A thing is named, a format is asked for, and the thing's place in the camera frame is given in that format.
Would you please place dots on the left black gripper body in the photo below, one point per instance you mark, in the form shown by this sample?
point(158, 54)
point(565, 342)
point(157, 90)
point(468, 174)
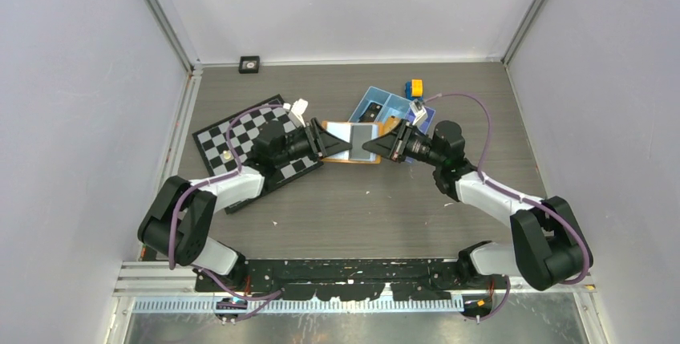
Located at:
point(313, 137)

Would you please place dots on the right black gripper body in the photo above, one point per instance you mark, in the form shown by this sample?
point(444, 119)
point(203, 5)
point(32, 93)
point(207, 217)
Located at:
point(406, 142)

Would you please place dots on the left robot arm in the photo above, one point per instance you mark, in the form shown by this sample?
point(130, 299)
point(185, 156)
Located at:
point(179, 219)

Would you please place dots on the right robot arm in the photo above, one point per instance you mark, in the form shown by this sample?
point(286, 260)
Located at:
point(547, 247)

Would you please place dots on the dark grey credit card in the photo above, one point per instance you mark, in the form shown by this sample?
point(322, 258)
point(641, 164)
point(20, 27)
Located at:
point(359, 134)

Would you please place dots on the black item in tray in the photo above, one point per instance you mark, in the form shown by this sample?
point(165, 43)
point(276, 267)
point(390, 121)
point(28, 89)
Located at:
point(371, 113)

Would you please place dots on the blue compartment tray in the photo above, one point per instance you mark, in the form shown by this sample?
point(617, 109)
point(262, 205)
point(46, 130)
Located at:
point(394, 108)

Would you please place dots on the blue orange toy block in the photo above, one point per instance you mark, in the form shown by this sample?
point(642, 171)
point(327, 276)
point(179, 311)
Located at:
point(414, 89)

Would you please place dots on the small black square device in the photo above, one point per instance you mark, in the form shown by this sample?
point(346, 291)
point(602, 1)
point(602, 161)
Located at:
point(249, 64)

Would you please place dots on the black white chessboard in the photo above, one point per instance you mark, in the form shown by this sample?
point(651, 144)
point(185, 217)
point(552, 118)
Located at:
point(240, 130)

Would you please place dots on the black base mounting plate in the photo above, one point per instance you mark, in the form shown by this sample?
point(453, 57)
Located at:
point(350, 280)

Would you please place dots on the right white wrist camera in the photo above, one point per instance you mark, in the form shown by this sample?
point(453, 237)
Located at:
point(418, 113)

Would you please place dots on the aluminium frame rail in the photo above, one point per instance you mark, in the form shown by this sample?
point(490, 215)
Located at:
point(153, 278)

